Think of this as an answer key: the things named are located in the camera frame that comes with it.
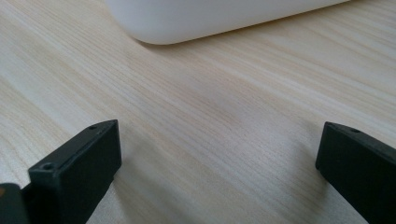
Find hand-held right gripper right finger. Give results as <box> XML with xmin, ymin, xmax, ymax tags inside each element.
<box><xmin>315</xmin><ymin>121</ymin><xmax>396</xmax><ymax>224</ymax></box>

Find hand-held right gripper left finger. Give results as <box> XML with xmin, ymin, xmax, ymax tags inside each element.
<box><xmin>21</xmin><ymin>119</ymin><xmax>122</xmax><ymax>224</ymax></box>

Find white plastic container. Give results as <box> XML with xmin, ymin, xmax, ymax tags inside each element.
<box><xmin>105</xmin><ymin>0</ymin><xmax>351</xmax><ymax>46</ymax></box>

